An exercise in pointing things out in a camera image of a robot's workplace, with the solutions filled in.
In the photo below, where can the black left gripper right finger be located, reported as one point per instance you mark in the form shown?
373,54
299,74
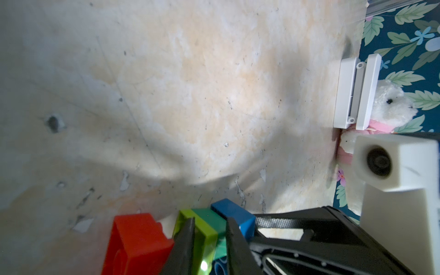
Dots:
240,258

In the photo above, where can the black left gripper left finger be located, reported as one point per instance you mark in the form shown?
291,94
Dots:
180,260

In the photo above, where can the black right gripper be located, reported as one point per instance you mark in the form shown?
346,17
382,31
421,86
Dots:
331,244

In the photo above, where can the lime green lego brick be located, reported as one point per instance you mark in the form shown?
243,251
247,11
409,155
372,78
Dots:
210,237

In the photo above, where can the blue lego brick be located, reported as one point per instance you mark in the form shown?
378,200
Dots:
245,220

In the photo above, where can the red lego brick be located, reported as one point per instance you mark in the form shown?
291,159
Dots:
137,246

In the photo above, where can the white teddy bear pink shirt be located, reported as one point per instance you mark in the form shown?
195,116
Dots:
391,109

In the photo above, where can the white rectangular box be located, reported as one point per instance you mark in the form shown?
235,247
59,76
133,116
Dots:
357,86

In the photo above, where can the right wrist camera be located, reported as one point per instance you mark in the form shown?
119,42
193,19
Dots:
401,203

